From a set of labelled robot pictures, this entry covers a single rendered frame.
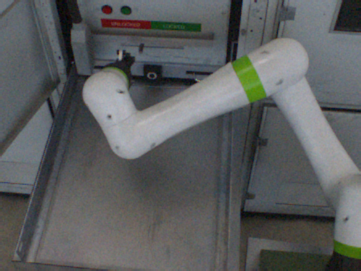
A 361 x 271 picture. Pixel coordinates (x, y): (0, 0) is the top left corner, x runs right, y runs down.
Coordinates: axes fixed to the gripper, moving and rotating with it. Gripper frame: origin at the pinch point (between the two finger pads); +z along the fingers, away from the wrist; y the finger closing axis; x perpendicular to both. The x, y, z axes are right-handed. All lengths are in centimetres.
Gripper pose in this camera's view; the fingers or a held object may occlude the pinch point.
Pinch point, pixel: (128, 60)
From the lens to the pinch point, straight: 157.1
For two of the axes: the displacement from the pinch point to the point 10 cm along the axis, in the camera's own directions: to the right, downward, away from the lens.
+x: 10.0, 0.7, -0.6
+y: -0.4, 9.3, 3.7
